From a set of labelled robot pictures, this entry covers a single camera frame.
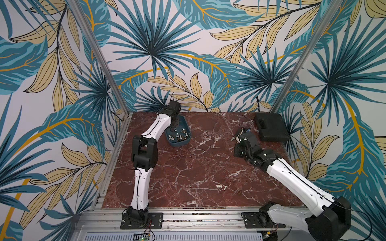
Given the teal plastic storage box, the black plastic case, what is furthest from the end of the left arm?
the black plastic case

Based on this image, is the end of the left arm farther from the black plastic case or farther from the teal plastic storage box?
the black plastic case

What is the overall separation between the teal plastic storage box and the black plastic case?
0.51m

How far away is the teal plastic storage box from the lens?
100 cm

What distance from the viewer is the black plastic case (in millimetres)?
1032
